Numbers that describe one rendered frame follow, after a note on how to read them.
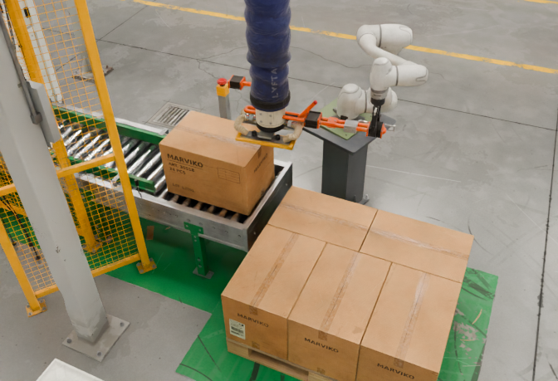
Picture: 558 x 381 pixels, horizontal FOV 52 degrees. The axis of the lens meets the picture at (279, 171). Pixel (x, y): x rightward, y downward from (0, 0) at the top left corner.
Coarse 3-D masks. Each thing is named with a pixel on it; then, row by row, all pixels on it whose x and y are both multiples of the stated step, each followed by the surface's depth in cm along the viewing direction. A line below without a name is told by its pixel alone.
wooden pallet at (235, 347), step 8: (232, 344) 344; (240, 344) 340; (232, 352) 349; (240, 352) 345; (248, 352) 342; (256, 352) 348; (264, 352) 334; (256, 360) 344; (264, 360) 343; (272, 360) 343; (280, 360) 343; (272, 368) 341; (280, 368) 339; (288, 368) 339; (296, 368) 339; (304, 368) 326; (296, 376) 335; (304, 376) 335; (312, 376) 327; (320, 376) 324
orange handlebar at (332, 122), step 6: (246, 84) 352; (246, 108) 330; (252, 108) 331; (294, 114) 325; (300, 120) 322; (324, 120) 322; (330, 120) 319; (336, 120) 318; (342, 120) 319; (330, 126) 319; (336, 126) 317; (342, 126) 316; (360, 126) 317; (366, 126) 316; (384, 132) 311
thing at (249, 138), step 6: (252, 132) 328; (258, 132) 332; (240, 138) 328; (246, 138) 328; (252, 138) 327; (258, 138) 327; (276, 138) 325; (282, 138) 327; (264, 144) 325; (270, 144) 324; (276, 144) 323; (282, 144) 323; (288, 144) 322; (294, 144) 325
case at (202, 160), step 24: (192, 120) 375; (216, 120) 375; (168, 144) 356; (192, 144) 355; (216, 144) 355; (240, 144) 354; (168, 168) 367; (192, 168) 358; (216, 168) 348; (240, 168) 340; (264, 168) 368; (192, 192) 372; (216, 192) 362; (240, 192) 353; (264, 192) 379
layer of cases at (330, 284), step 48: (288, 192) 380; (288, 240) 347; (336, 240) 346; (384, 240) 345; (432, 240) 345; (240, 288) 320; (288, 288) 319; (336, 288) 318; (384, 288) 318; (432, 288) 317; (240, 336) 335; (288, 336) 313; (336, 336) 295; (384, 336) 294; (432, 336) 293
